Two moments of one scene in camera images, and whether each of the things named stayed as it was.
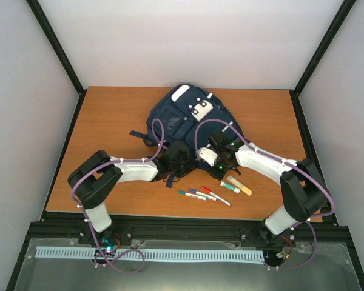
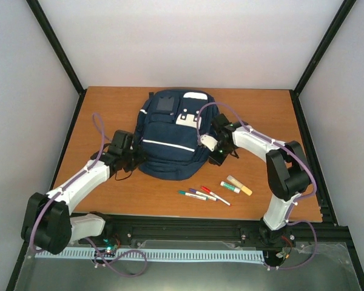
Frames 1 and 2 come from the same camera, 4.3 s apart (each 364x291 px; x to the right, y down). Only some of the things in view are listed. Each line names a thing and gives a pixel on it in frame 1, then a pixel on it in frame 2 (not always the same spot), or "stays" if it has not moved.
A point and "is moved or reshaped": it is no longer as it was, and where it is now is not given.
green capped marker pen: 187,194 stays
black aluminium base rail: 72,225 stays
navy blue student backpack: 190,114 is moved or reshaped
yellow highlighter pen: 242,188 stays
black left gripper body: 181,170 to 133,161
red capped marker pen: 207,190 stays
